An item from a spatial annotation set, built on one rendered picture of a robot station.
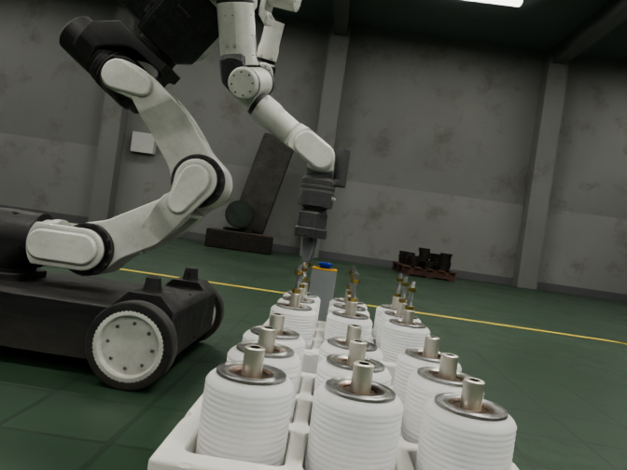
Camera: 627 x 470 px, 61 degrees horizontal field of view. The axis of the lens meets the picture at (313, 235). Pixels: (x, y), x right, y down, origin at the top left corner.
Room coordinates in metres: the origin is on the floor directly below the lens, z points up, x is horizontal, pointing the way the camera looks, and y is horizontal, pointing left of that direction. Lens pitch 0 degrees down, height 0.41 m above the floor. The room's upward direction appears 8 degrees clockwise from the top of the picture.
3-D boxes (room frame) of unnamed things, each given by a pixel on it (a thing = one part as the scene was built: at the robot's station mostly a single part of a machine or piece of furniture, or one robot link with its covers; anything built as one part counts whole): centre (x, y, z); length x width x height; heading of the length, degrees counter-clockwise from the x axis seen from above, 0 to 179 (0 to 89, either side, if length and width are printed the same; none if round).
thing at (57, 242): (1.49, 0.64, 0.28); 0.21 x 0.20 x 0.13; 88
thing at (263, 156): (7.89, 1.02, 0.91); 1.09 x 1.09 x 1.82; 88
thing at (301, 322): (1.11, 0.02, 0.16); 0.10 x 0.10 x 0.18
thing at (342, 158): (1.35, -0.01, 0.57); 0.11 x 0.11 x 0.11; 88
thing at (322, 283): (1.51, -0.04, 0.16); 0.07 x 0.07 x 0.31; 87
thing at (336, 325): (1.10, -0.10, 0.16); 0.10 x 0.10 x 0.18
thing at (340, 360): (0.69, -0.08, 0.25); 0.08 x 0.08 x 0.01
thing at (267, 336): (0.69, 0.04, 0.26); 0.02 x 0.02 x 0.03
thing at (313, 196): (1.34, 0.00, 0.46); 0.13 x 0.10 x 0.12; 161
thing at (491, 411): (0.57, -0.19, 0.25); 0.08 x 0.08 x 0.01
